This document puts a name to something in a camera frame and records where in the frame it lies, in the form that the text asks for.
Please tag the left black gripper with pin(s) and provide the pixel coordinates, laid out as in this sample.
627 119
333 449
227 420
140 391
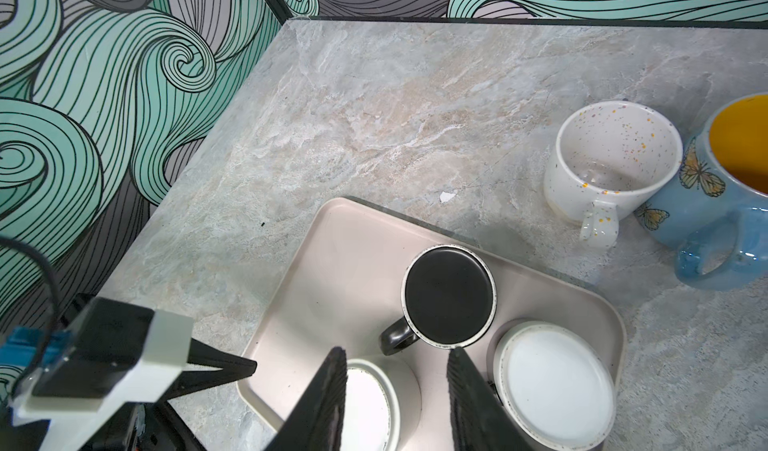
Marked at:
146 426

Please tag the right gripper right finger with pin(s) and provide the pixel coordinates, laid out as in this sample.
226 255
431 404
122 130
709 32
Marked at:
478 420

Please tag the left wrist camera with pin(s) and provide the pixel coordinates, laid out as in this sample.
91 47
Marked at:
115 354

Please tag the blue butterfly mug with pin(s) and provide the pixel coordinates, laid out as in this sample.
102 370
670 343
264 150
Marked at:
713 213

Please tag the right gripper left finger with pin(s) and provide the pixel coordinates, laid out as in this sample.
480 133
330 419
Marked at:
316 422

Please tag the cream speckled mug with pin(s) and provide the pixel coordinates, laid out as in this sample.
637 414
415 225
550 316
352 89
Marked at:
608 159

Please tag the small white black-handled mug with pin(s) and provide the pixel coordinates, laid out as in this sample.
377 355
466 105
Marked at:
553 385

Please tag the pink rectangular tray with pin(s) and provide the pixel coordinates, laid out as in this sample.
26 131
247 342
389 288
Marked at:
343 289

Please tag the cream white mug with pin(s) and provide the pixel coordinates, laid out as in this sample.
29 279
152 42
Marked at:
382 404

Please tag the black mug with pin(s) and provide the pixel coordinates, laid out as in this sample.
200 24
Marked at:
449 299

